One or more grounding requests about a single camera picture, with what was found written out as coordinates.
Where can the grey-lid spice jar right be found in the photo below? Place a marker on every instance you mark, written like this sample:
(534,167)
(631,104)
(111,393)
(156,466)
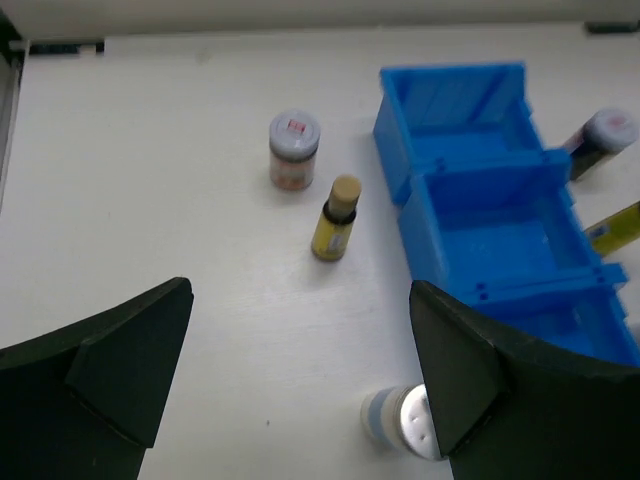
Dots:
(607,133)

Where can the grey-lid spice jar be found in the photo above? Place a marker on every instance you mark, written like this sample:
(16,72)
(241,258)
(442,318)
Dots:
(294,137)
(607,133)

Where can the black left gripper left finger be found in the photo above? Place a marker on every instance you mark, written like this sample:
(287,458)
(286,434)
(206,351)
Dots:
(86,401)

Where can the silver-lid shaker jar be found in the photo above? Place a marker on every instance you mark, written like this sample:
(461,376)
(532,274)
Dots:
(400,418)

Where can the yellow bottle tan cap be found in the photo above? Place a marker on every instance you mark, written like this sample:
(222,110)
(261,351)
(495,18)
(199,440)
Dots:
(336,220)
(615,231)

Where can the blue plastic divided bin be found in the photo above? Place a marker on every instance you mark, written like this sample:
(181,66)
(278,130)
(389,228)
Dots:
(484,209)

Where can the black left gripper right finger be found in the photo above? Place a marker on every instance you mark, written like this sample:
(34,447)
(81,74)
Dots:
(507,405)

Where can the grey-lid spice jar left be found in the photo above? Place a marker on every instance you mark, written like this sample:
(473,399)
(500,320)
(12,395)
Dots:
(294,137)

